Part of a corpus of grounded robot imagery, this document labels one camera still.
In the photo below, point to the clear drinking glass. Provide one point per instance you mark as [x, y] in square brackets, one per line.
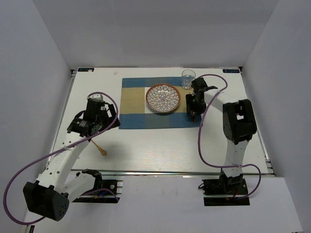
[188, 76]

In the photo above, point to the blue label sticker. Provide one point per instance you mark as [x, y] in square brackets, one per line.
[231, 71]
[85, 69]

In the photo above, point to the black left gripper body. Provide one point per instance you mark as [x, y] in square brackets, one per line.
[101, 120]

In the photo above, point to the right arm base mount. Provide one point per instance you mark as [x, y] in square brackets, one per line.
[217, 195]

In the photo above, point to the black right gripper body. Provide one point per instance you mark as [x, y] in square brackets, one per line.
[199, 106]

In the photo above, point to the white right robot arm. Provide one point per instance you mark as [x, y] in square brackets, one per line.
[239, 124]

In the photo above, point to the blue yellow striped cloth placemat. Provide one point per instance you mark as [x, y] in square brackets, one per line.
[136, 114]

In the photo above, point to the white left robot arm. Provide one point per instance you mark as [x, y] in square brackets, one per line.
[50, 195]

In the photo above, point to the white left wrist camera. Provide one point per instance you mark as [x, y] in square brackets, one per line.
[95, 96]

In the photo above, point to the gold fork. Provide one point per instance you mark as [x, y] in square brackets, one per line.
[103, 152]

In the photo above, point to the blue label sticker left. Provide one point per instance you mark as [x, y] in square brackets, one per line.
[85, 69]

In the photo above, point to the floral patterned ceramic plate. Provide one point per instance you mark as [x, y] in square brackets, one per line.
[163, 98]

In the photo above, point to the blue label sticker right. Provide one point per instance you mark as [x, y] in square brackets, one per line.
[231, 71]

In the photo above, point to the gold knife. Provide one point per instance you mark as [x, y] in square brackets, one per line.
[193, 116]

